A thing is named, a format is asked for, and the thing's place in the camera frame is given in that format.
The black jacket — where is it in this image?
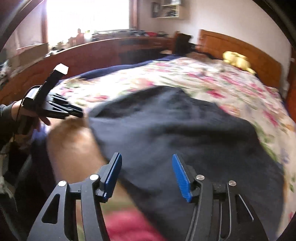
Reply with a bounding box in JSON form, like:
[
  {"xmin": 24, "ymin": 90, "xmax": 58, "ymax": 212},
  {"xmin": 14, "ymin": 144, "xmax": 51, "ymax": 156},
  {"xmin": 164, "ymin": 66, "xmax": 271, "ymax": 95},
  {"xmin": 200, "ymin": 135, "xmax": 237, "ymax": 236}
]
[{"xmin": 89, "ymin": 86, "xmax": 284, "ymax": 240}]

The person's left hand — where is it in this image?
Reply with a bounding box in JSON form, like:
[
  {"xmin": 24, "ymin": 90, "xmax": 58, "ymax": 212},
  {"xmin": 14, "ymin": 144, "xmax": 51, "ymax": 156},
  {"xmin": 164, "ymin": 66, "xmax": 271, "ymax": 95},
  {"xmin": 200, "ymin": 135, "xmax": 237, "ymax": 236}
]
[{"xmin": 11, "ymin": 100, "xmax": 51, "ymax": 129}]

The long wooden desk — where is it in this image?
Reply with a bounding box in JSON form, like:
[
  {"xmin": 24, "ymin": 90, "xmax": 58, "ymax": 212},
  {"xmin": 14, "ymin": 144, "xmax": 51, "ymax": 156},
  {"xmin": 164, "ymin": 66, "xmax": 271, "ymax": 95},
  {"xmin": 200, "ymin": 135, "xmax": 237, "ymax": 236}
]
[{"xmin": 1, "ymin": 37, "xmax": 173, "ymax": 104}]

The window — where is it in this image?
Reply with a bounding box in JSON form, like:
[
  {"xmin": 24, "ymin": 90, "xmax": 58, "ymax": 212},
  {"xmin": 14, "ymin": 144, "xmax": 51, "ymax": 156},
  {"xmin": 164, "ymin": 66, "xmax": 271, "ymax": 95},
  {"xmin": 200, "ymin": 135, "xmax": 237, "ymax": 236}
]
[{"xmin": 45, "ymin": 1, "xmax": 138, "ymax": 48}]

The floral bed blanket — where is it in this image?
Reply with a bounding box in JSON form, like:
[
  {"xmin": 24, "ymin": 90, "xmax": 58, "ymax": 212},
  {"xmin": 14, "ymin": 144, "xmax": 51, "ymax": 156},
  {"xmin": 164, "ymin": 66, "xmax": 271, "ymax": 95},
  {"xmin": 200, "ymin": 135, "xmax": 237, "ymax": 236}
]
[{"xmin": 30, "ymin": 56, "xmax": 296, "ymax": 241}]

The red bowl on desk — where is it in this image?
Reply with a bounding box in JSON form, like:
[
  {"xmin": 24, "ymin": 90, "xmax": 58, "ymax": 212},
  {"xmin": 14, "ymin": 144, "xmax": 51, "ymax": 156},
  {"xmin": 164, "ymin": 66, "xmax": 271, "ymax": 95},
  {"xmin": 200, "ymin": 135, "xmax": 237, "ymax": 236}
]
[{"xmin": 147, "ymin": 32, "xmax": 158, "ymax": 38}]

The wooden chair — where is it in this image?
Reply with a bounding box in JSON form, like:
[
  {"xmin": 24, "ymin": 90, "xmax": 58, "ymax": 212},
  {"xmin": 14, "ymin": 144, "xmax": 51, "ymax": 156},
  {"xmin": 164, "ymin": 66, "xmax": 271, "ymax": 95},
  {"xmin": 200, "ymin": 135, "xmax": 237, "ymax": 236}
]
[{"xmin": 172, "ymin": 31, "xmax": 196, "ymax": 56}]

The wooden bed headboard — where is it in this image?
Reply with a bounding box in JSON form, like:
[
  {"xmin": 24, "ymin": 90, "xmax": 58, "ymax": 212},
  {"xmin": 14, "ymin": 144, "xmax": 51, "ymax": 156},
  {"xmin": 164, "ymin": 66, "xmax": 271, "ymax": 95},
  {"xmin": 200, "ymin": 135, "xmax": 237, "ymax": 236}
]
[{"xmin": 198, "ymin": 30, "xmax": 282, "ymax": 89}]

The yellow plush toy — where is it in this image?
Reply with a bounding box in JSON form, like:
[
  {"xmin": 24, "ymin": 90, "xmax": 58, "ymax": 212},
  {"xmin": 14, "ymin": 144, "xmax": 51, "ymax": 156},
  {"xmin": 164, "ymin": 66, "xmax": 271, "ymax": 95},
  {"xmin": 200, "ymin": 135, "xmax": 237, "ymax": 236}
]
[{"xmin": 222, "ymin": 51, "xmax": 256, "ymax": 75}]

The white wall shelf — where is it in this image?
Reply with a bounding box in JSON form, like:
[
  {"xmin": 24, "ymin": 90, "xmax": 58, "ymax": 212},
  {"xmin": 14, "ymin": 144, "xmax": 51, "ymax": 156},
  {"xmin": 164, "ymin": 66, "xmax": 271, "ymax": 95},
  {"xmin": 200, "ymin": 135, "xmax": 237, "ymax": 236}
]
[{"xmin": 151, "ymin": 0, "xmax": 186, "ymax": 20}]

